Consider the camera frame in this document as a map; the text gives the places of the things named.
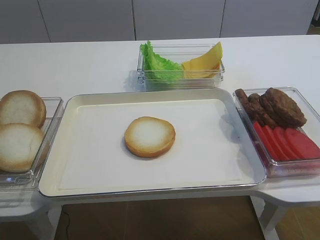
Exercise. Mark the green lettuce leaf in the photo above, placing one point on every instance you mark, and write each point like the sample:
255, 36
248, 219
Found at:
155, 60

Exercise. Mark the clear lettuce cheese container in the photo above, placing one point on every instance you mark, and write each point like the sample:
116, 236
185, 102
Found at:
179, 53

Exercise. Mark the remaining green lettuce leaves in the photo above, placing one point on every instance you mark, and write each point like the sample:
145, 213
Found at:
167, 72

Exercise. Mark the yellow cheese slices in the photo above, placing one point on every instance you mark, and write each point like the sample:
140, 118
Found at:
205, 66

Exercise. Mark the bottom bun on tray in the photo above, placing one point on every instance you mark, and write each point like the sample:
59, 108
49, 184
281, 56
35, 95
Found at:
149, 137

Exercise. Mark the white metal serving tray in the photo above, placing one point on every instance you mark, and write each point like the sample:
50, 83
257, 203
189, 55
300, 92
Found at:
212, 148

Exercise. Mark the rear brown meat patty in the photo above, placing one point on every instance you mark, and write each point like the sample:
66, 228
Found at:
249, 108

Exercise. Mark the brown meat patty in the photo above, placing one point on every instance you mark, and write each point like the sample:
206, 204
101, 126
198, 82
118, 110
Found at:
261, 114
282, 109
249, 108

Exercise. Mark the middle brown meat patty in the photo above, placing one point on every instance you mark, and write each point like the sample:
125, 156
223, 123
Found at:
261, 114

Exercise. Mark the red tomato slice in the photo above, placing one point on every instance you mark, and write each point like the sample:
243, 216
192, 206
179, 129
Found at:
279, 134
301, 144
265, 141
281, 156

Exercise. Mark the front brown meat patty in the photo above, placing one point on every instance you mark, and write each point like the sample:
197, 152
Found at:
282, 109

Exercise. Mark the clear patty tomato container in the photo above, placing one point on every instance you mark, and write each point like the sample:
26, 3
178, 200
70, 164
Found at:
300, 167

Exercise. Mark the front bun half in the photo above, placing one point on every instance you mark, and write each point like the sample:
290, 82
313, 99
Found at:
19, 145

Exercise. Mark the bun half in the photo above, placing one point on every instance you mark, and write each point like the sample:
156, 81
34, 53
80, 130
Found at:
19, 145
22, 106

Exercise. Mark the rear bun half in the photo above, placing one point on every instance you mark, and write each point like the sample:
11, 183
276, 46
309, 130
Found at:
22, 106

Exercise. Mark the clear bun container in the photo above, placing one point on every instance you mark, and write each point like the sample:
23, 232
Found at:
28, 181

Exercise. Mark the front red tomato slice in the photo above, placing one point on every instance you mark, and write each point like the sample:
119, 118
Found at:
301, 144

